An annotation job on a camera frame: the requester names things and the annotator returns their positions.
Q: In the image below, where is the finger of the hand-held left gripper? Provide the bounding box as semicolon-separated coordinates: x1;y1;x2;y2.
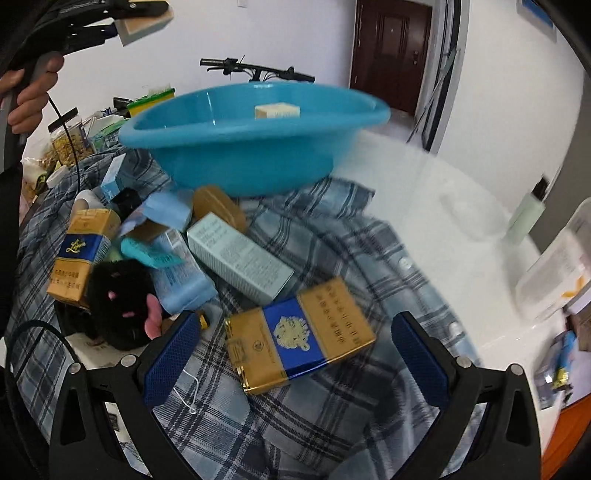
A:
111;0;171;21
62;23;120;58

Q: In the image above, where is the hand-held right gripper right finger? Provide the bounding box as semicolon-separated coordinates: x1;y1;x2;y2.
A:
392;311;542;480

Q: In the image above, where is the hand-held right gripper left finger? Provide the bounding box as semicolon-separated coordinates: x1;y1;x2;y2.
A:
48;310;202;480

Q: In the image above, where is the beige rectangular block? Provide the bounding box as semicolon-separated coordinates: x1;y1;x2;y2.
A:
117;10;176;47

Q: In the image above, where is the gold and blue carton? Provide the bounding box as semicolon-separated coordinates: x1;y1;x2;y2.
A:
223;276;377;397
46;208;122;309

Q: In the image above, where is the small cream box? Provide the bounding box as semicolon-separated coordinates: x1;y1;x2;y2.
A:
254;102;301;120

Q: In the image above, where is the blue plastic basin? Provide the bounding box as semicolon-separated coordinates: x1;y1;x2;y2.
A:
119;82;392;198

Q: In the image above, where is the person's left hand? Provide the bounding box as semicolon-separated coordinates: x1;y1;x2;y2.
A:
0;51;63;137

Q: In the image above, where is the black plush toy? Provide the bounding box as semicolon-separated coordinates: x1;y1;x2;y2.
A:
85;258;164;352

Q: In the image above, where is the light blue tissue packet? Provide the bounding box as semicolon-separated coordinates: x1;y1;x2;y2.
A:
148;228;220;315

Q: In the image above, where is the green packet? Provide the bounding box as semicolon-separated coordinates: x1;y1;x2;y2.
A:
90;115;130;139

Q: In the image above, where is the yellow green bowl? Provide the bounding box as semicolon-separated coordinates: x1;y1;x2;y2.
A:
126;87;177;118

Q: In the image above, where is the clear snack jar black lid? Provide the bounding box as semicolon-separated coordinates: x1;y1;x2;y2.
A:
48;108;95;169

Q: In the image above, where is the teal tube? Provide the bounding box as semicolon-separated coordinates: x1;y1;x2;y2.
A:
120;235;185;269

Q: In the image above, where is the blue plaid shirt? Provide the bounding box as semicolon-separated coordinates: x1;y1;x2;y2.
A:
7;148;485;480

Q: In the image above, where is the long pale green box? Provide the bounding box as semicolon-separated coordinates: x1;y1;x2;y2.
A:
187;211;295;303

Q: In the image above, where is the small blue white box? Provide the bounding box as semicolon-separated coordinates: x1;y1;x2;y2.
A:
99;153;127;201

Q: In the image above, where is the clear snack bag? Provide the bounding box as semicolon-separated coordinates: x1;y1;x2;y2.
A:
21;154;58;204

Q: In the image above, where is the light blue opened packet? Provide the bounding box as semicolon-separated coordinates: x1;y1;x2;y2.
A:
117;189;195;243

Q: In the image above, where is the brown soap case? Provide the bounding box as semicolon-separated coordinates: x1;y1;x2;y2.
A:
191;185;247;234

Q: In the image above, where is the large clear plastic bottle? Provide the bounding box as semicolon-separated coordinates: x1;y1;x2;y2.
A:
515;196;591;324

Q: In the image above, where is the small white bottle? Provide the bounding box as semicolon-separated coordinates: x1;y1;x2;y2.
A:
74;189;105;217

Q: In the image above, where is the small black box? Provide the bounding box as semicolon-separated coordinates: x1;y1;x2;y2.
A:
111;187;148;220

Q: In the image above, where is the green bottle black cap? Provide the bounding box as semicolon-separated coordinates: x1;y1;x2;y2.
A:
503;174;550;245

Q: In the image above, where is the dark brown door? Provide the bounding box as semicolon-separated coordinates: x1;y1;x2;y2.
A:
348;0;435;116

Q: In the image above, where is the folded metal rack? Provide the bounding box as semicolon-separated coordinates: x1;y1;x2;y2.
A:
406;46;462;148

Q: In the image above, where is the white elastic cord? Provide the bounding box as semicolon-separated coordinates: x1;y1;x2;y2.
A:
178;369;201;414

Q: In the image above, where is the black bicycle handlebar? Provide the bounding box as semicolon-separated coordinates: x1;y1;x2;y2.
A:
199;56;315;85

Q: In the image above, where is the blue framed wall picture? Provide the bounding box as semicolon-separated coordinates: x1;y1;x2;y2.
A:
515;0;559;42

